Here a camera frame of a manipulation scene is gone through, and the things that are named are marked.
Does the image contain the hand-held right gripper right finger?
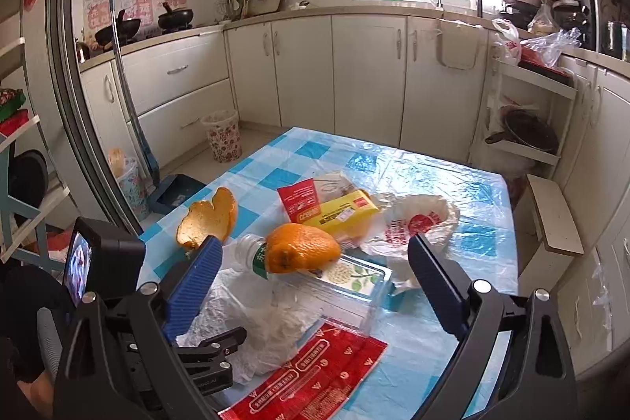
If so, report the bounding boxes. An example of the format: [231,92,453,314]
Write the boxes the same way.
[408,232,580,420]

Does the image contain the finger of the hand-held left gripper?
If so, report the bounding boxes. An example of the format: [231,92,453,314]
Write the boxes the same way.
[175,326,247,355]
[182,360,233,396]

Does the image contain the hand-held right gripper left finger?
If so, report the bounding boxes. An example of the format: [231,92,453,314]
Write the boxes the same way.
[53,235,225,420]

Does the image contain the curled orange peel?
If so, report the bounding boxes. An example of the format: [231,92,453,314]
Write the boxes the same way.
[176,187,240,252]

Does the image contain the domed orange peel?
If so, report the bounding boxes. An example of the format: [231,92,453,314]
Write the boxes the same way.
[265,223,342,274]

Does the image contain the yellow snack packet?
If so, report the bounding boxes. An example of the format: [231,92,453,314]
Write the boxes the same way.
[297,189,383,238]

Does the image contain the person's left forearm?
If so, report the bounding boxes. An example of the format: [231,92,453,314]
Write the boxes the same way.
[0,263,66,420]

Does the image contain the crumpled white plastic bag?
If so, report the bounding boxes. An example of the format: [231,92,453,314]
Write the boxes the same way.
[176,266,328,387]

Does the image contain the clear plastic bottle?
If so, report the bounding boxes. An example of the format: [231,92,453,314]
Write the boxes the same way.
[230,233,296,284]

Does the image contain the white red-print plastic bag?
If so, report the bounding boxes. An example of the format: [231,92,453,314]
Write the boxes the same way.
[363,192,461,259]

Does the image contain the blue floral waste bin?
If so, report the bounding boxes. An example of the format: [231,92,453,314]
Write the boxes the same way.
[108,148,151,222]

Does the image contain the blue dustpan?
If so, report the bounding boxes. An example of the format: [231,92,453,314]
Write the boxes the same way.
[150,173,208,215]

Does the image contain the clear plastic box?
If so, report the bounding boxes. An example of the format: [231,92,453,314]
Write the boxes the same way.
[268,250,395,338]

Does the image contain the blue white checked tablecloth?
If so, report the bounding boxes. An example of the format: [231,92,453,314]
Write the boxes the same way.
[137,127,519,420]

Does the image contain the flat red wrapper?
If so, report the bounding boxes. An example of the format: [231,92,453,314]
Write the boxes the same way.
[219,319,389,420]

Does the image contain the small red packet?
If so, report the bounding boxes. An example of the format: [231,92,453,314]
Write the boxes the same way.
[276,177,322,224]

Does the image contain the wooden stool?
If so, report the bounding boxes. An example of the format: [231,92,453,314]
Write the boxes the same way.
[517,173,586,284]

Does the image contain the white paper packet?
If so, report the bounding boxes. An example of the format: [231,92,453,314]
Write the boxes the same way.
[314,170,356,200]

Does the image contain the red floral waste bin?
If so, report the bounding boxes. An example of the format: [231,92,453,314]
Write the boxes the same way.
[200,109,243,164]

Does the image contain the black frying pan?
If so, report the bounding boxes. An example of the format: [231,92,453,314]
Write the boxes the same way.
[484,109,560,154]

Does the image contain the red green folded cloth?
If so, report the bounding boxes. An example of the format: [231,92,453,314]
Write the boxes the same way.
[0,87,26,124]

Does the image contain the white base cabinets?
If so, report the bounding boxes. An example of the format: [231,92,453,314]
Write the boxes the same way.
[79,9,630,381]

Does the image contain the large black wok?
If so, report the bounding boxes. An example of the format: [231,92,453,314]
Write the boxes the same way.
[94,9,143,47]

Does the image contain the white shelf rack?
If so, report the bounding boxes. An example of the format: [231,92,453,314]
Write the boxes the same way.
[469,55,580,168]

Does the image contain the white storage shelf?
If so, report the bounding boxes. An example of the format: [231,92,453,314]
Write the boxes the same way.
[0,0,70,264]

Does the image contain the hanging white red plastic bag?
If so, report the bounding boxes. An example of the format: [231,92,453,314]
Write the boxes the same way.
[491,17,523,67]

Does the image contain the small black wok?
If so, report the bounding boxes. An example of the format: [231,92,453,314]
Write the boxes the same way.
[157,2,196,30]

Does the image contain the clear plastic bag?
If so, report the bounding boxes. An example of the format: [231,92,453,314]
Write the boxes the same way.
[520,27,583,68]

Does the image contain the blue handled broom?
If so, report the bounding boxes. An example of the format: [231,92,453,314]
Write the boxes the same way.
[107,0,161,185]

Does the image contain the metal door frame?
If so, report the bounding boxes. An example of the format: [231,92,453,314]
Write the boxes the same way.
[44,0,145,235]

